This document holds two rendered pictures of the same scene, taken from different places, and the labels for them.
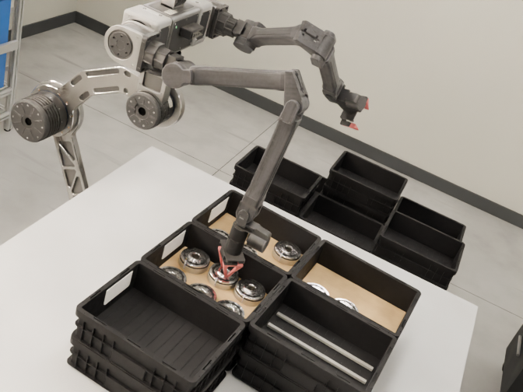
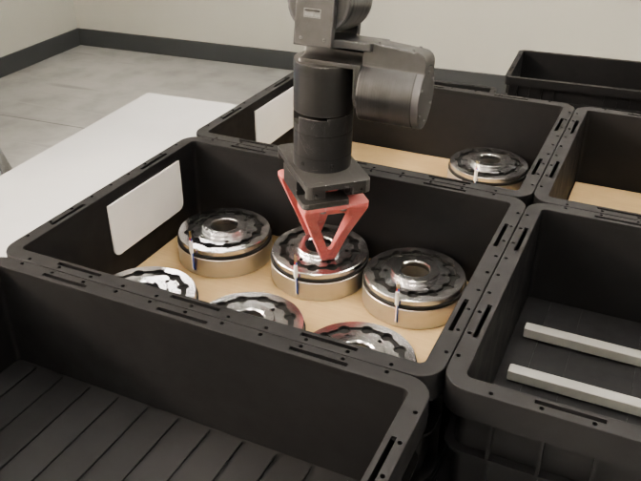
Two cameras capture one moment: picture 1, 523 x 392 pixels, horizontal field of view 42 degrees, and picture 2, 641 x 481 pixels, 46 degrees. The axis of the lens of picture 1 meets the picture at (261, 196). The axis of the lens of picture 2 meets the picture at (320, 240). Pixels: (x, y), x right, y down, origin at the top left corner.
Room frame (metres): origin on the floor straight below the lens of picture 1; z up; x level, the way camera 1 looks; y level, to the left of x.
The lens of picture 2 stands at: (1.11, -0.06, 1.26)
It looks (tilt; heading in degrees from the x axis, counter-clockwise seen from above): 30 degrees down; 8
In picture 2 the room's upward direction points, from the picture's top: straight up
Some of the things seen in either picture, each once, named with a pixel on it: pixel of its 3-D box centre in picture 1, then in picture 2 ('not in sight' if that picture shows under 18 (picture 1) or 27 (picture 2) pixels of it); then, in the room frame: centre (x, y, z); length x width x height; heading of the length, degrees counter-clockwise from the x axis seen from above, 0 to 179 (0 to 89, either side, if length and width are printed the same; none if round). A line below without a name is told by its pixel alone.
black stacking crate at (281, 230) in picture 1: (254, 242); (390, 164); (1.99, -0.03, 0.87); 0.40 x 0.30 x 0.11; 73
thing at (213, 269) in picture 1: (224, 273); (320, 250); (1.78, 0.03, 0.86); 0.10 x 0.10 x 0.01
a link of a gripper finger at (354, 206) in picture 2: (229, 264); (324, 213); (1.77, 0.03, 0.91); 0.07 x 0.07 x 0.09; 26
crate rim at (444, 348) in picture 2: (215, 270); (279, 235); (1.71, 0.06, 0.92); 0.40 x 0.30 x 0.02; 73
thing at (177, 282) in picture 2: (170, 277); (143, 296); (1.67, 0.19, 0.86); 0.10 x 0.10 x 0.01
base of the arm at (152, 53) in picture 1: (157, 56); not in sight; (1.95, 0.45, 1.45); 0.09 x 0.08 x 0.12; 167
